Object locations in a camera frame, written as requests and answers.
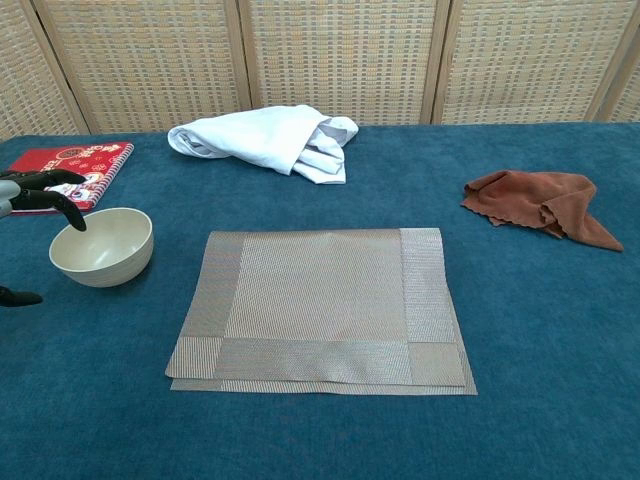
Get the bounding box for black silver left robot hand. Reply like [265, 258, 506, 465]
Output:
[0, 168, 87, 307]

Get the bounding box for cream ceramic bowl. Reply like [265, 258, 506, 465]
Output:
[48, 207, 155, 289]

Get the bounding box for beige woven placemat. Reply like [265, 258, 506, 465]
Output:
[164, 227, 479, 397]

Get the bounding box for red spiral calendar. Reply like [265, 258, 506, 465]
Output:
[9, 142, 135, 216]

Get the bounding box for woven rattan screen panel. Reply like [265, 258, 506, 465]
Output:
[432, 0, 640, 126]
[237, 0, 451, 126]
[32, 0, 251, 135]
[607, 49, 640, 124]
[0, 0, 84, 142]

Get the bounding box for crumpled white cloth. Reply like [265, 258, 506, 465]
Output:
[167, 104, 360, 186]

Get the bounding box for brown microfiber cloth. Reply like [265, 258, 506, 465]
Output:
[460, 169, 625, 253]

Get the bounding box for teal felt table cover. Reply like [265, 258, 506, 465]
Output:
[0, 121, 640, 480]

